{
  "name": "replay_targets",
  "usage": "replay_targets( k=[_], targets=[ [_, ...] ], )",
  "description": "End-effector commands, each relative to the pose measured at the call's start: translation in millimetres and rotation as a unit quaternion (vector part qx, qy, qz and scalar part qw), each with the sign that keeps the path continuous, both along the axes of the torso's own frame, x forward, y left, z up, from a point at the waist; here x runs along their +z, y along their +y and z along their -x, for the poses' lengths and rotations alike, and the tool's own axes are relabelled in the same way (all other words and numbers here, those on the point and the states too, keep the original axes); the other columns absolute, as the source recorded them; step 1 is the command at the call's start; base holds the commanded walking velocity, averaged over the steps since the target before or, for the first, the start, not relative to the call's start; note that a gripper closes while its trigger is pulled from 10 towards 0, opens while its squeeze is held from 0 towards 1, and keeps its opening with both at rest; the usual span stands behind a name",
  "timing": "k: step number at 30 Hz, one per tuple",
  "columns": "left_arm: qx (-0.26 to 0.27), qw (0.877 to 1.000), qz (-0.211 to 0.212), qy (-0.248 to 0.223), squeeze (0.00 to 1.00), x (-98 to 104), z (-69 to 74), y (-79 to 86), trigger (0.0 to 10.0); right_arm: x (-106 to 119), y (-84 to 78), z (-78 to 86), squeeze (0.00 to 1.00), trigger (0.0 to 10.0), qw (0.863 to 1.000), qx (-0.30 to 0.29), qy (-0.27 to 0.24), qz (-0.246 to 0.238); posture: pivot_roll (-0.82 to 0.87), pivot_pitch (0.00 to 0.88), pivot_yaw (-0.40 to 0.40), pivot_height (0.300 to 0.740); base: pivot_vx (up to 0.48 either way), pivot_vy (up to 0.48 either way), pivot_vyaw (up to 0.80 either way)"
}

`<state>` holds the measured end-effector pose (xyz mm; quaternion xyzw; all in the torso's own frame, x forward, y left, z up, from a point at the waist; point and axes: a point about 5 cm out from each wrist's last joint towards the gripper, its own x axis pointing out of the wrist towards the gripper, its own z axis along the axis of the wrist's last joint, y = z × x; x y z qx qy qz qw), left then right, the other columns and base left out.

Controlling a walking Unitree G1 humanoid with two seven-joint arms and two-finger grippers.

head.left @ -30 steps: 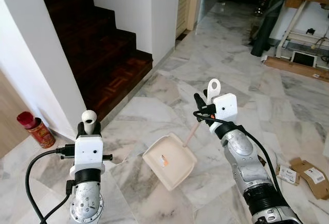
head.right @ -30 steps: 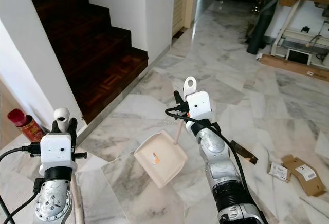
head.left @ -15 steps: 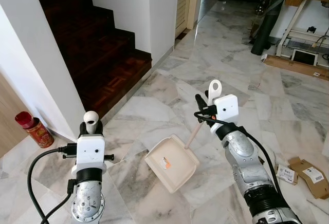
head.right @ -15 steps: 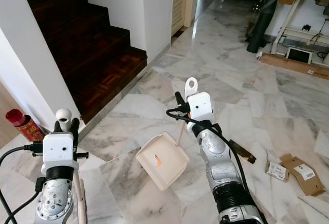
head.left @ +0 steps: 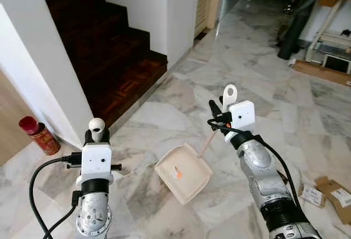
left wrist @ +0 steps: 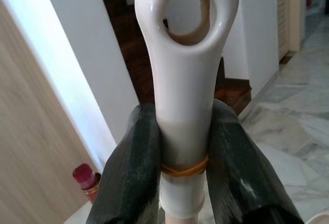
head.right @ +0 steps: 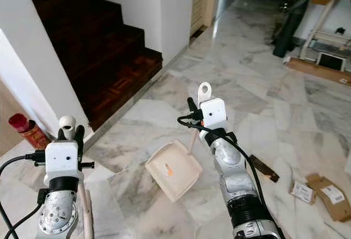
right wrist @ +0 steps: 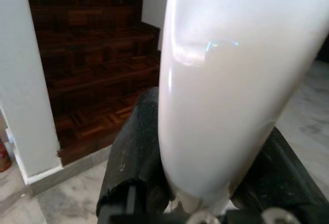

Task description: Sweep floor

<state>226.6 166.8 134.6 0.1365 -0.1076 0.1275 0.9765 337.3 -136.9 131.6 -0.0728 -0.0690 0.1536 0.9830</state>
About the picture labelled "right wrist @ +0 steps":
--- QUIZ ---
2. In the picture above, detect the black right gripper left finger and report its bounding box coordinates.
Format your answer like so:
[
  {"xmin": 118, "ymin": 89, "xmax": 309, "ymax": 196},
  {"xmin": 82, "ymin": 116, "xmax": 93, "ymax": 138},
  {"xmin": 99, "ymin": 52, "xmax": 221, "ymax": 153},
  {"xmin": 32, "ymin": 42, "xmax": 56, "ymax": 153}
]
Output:
[{"xmin": 96, "ymin": 86, "xmax": 172, "ymax": 217}]

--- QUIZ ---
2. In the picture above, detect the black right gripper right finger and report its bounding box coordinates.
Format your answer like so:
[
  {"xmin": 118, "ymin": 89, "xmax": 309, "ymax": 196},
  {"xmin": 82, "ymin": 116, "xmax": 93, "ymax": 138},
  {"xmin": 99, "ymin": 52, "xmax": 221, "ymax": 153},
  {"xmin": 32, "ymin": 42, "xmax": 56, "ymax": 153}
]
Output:
[{"xmin": 231, "ymin": 127, "xmax": 329, "ymax": 217}]

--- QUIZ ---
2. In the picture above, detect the beige dustpan with long handle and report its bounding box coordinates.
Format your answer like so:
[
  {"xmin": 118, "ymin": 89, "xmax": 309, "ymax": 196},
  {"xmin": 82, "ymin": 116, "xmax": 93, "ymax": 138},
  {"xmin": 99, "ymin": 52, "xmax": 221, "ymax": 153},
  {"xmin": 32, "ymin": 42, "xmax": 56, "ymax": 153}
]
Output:
[{"xmin": 156, "ymin": 0, "xmax": 329, "ymax": 217}]

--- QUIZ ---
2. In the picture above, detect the dark wooden staircase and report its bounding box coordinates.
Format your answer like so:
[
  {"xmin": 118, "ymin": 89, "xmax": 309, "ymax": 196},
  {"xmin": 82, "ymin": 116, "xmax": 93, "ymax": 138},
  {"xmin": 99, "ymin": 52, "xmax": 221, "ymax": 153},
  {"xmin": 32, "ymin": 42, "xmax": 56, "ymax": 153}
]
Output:
[{"xmin": 23, "ymin": 0, "xmax": 165, "ymax": 168}]

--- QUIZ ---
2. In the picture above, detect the red canister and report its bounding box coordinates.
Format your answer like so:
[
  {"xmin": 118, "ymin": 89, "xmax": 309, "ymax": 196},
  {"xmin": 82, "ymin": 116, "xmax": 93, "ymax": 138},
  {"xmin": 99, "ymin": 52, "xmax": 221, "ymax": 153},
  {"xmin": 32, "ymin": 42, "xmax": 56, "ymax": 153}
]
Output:
[{"xmin": 0, "ymin": 141, "xmax": 12, "ymax": 173}]

